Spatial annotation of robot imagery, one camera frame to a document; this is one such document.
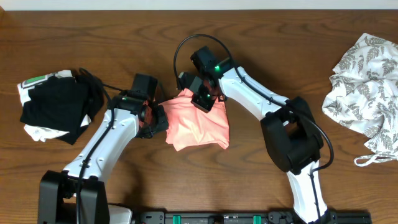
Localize white fern print cloth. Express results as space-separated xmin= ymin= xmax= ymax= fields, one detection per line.
xmin=322 ymin=33 xmax=397 ymax=167

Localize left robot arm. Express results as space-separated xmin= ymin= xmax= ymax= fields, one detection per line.
xmin=37 ymin=73 xmax=168 ymax=224

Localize right black cable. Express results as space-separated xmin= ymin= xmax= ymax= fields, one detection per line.
xmin=173 ymin=34 xmax=335 ymax=222

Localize left black cable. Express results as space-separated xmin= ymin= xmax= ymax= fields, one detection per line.
xmin=74 ymin=67 xmax=125 ymax=224

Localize black folded garment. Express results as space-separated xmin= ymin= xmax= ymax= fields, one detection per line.
xmin=19 ymin=70 xmax=104 ymax=146

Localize pink t-shirt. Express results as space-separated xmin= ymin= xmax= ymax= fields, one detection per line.
xmin=161 ymin=89 xmax=229 ymax=151

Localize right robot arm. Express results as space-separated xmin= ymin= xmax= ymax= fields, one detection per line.
xmin=175 ymin=47 xmax=330 ymax=223

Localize black cable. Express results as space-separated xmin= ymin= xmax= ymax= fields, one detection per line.
xmin=74 ymin=67 xmax=125 ymax=224
xmin=173 ymin=34 xmax=335 ymax=222

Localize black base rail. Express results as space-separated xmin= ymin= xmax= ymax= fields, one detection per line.
xmin=108 ymin=204 xmax=373 ymax=224

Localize white garment with green print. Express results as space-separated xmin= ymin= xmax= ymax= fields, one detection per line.
xmin=17 ymin=70 xmax=92 ymax=143

